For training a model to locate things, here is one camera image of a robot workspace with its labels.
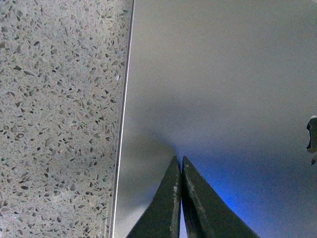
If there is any left gripper dark top-camera left finger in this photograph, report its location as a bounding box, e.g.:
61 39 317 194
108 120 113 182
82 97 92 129
127 156 181 238

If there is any silver laptop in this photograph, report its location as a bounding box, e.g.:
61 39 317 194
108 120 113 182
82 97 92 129
114 0 317 238

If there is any left gripper dark top-camera right finger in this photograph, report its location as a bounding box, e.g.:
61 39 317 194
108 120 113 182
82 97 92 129
182 156 259 238

